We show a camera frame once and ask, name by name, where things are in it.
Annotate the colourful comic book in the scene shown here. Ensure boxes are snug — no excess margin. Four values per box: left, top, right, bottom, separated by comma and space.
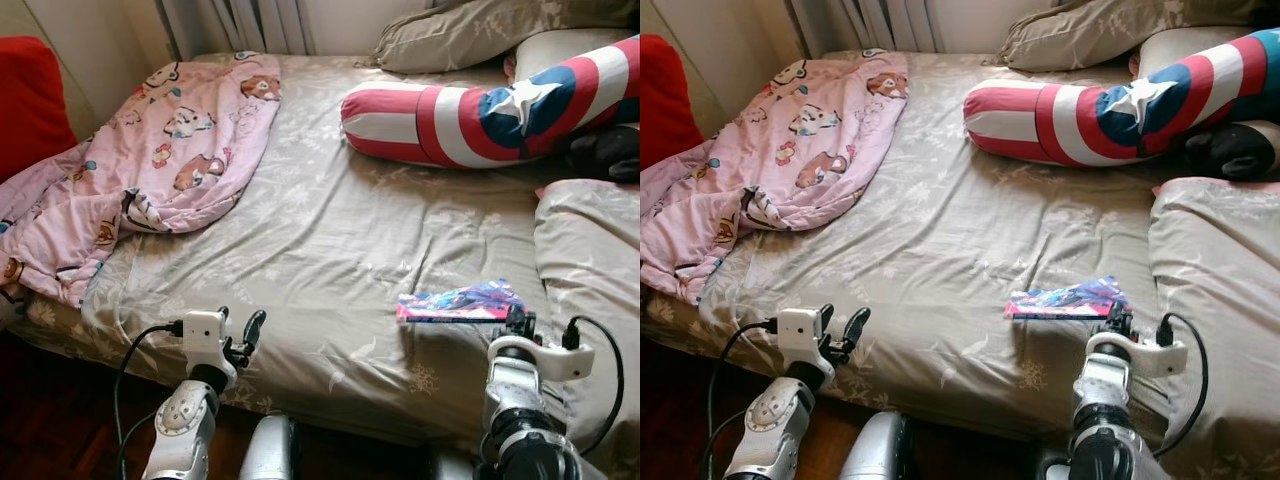
1005, 276, 1131, 321
396, 278, 526, 324

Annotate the pink cartoon print blanket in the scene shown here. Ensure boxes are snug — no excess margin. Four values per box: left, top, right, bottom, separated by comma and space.
0, 52, 283, 309
640, 50, 911, 306

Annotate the silver left robot leg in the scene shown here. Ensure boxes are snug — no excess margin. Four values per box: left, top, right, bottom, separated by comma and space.
838, 410, 911, 480
238, 415, 301, 480

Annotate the silver robot leg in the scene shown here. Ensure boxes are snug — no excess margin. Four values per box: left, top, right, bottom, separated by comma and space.
838, 410, 911, 480
238, 415, 301, 480
430, 447, 483, 480

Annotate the bed with grey floral sheet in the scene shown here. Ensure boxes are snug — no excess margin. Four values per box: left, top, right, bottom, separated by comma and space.
0, 50, 641, 451
640, 48, 1280, 451

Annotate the silver right robot leg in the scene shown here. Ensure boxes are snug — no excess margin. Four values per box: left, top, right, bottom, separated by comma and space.
430, 447, 483, 480

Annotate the black plush toy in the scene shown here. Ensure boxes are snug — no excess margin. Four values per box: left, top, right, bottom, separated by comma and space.
1183, 120, 1280, 183
568, 125, 641, 184

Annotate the red white blue shield bolster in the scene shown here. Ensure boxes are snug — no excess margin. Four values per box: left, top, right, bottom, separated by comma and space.
340, 35, 641, 169
963, 28, 1280, 168

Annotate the red foam cushion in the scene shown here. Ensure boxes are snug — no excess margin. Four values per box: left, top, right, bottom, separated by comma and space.
640, 33, 706, 173
0, 37, 79, 184

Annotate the plain white pillow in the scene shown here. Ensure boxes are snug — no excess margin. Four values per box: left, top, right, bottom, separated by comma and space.
1135, 27, 1256, 81
510, 28, 633, 83

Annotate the grey curtain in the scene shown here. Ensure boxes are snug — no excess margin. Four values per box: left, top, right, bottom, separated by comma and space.
785, 0, 946, 56
155, 0, 316, 59

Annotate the grey floral pillow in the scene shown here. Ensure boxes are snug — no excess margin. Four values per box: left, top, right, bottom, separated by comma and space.
373, 0, 641, 76
998, 0, 1280, 73

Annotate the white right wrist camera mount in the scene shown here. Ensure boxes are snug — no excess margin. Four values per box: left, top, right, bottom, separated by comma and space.
1085, 332, 1188, 379
488, 335, 596, 383

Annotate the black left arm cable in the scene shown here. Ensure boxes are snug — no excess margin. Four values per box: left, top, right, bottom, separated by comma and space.
705, 318, 781, 480
113, 320, 186, 480

